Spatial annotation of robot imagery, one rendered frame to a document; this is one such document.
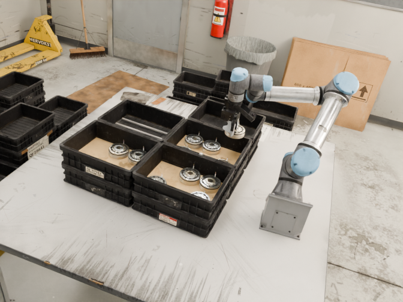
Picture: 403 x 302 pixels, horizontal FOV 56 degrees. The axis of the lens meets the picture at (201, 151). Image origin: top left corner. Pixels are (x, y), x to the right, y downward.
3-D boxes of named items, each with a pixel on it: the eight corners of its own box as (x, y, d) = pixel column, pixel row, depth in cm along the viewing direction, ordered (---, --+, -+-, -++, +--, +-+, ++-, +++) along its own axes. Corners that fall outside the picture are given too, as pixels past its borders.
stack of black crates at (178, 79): (216, 109, 395) (220, 79, 376) (207, 122, 371) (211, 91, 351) (180, 100, 403) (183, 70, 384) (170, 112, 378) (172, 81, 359)
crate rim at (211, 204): (234, 171, 182) (235, 167, 181) (212, 208, 159) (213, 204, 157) (161, 145, 192) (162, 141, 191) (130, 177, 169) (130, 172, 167)
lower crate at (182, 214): (228, 202, 194) (231, 184, 187) (205, 241, 170) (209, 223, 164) (159, 177, 204) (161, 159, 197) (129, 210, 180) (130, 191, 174)
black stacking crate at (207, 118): (262, 133, 235) (265, 117, 228) (248, 156, 211) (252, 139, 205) (204, 114, 245) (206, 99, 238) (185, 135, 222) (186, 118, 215)
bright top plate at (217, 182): (223, 180, 183) (223, 179, 183) (214, 192, 176) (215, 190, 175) (205, 172, 186) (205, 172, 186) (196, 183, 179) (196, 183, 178)
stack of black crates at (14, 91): (21, 117, 336) (14, 70, 311) (50, 126, 331) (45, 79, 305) (-13, 138, 304) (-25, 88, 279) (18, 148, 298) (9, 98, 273)
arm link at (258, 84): (267, 81, 183) (245, 80, 183) (273, 72, 173) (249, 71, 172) (267, 97, 182) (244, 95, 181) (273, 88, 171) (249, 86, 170)
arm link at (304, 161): (303, 184, 174) (351, 88, 185) (313, 179, 159) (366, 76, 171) (280, 171, 174) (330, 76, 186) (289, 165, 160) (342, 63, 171)
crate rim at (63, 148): (161, 145, 192) (162, 141, 191) (130, 177, 169) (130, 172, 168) (96, 122, 203) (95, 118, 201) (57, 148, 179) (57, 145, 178)
